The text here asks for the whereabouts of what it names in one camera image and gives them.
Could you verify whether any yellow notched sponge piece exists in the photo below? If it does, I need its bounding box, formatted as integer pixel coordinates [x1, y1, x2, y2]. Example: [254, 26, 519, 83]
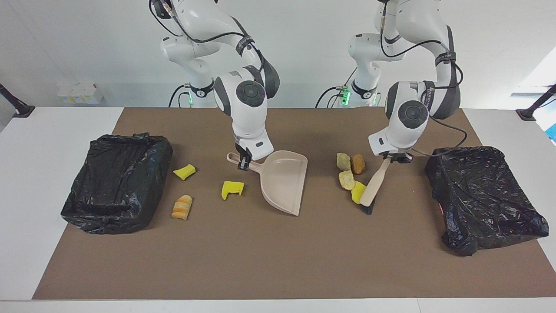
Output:
[221, 180, 245, 201]

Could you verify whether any beige hand brush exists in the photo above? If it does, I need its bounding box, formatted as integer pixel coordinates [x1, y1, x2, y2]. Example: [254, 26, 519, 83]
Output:
[359, 157, 392, 215]

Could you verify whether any beige plastic dustpan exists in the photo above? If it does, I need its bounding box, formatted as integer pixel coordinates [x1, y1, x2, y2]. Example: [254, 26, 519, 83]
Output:
[226, 150, 308, 217]

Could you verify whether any yellow sponge green backing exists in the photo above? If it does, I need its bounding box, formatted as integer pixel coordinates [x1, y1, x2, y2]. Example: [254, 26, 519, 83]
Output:
[351, 181, 367, 205]

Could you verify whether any pale ridged bread roll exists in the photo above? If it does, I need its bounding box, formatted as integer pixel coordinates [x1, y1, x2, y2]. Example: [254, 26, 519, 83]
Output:
[339, 170, 356, 191]

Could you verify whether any yellow curved sponge scrap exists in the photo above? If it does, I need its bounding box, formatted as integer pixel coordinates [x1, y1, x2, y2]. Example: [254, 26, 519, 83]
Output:
[173, 164, 196, 181]

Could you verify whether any black bag lined bin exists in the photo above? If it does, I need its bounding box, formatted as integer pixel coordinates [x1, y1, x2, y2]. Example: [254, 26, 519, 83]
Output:
[424, 146, 549, 257]
[61, 133, 173, 235]

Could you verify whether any orange striped croissant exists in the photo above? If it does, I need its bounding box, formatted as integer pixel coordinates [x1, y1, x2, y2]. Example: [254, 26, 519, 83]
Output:
[172, 195, 193, 220]

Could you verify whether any brown table mat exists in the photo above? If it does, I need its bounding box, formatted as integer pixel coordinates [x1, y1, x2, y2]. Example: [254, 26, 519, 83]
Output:
[33, 107, 556, 300]

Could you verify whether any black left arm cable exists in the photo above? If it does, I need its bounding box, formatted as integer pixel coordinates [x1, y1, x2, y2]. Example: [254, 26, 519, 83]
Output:
[379, 0, 469, 158]

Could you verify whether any black base cable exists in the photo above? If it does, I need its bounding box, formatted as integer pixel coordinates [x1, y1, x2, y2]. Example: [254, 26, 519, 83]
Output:
[169, 84, 192, 108]
[315, 65, 361, 108]

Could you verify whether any black camera stand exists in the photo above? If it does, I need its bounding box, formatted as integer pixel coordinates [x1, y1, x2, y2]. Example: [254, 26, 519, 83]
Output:
[516, 85, 556, 121]
[0, 83, 35, 118]

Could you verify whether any white wall socket box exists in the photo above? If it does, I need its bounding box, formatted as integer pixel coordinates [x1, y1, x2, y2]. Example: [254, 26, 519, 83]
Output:
[58, 83, 104, 104]

